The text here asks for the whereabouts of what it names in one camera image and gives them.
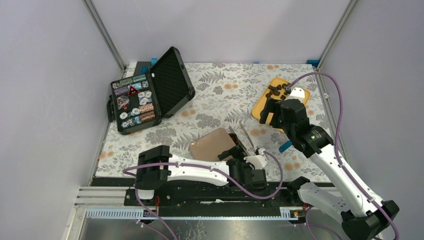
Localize long metal tongs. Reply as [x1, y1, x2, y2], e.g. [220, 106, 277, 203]
[228, 121, 258, 156]

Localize brown square tin lid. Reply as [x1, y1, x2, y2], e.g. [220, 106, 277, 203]
[189, 127, 236, 162]

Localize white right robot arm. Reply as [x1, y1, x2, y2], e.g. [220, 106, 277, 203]
[259, 88, 400, 240]

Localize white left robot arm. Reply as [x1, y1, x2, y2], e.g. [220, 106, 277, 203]
[134, 144, 283, 206]

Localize gold chocolate tin box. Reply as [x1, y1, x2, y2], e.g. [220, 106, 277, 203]
[228, 133, 240, 146]

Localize blue toy brick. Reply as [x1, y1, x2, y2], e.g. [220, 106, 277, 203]
[278, 140, 293, 153]

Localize yellow plastic tray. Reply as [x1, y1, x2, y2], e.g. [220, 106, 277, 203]
[251, 77, 311, 121]

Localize floral tablecloth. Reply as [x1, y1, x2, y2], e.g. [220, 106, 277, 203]
[95, 63, 329, 182]

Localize black open hard case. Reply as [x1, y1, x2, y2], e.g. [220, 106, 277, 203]
[107, 46, 196, 135]

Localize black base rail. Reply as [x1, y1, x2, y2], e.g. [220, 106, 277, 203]
[90, 177, 332, 220]

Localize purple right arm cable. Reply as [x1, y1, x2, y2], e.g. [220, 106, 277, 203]
[285, 72, 400, 240]

